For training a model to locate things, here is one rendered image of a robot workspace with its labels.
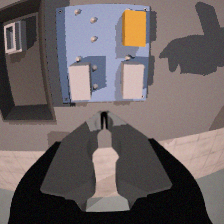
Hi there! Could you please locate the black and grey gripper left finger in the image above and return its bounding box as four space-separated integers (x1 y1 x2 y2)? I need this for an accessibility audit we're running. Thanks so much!
8 111 104 224

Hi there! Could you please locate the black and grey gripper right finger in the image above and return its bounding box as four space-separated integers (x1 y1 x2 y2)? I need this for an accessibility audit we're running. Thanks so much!
104 110 213 224

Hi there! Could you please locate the yellow-orange rectangular block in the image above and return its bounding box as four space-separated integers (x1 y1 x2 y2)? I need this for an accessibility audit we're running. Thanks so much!
122 10 146 47

